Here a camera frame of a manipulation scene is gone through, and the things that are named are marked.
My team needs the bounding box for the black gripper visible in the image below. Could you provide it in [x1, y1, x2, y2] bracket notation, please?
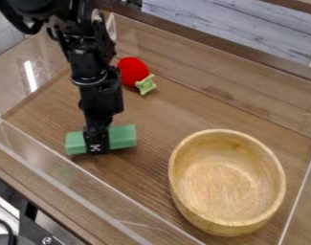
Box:
[78, 68, 124, 154]

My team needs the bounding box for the green rectangular block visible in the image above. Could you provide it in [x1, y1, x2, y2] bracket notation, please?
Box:
[64, 124, 138, 155]

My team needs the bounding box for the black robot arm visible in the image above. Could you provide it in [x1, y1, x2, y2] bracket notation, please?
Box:
[0, 0, 123, 154]

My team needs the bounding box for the wooden brown bowl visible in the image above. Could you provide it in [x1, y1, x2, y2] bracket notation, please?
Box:
[168, 129, 287, 237]

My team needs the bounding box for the red plush strawberry toy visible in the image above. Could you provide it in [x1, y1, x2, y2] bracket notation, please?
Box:
[118, 56, 156, 96]

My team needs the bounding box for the clear acrylic tray wall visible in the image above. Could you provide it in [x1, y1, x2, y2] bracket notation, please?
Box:
[0, 116, 199, 245]

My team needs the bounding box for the black metal table bracket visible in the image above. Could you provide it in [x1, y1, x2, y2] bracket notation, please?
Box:
[18, 203, 66, 245]

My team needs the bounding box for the black cable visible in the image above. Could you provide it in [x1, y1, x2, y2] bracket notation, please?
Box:
[0, 218, 15, 245]

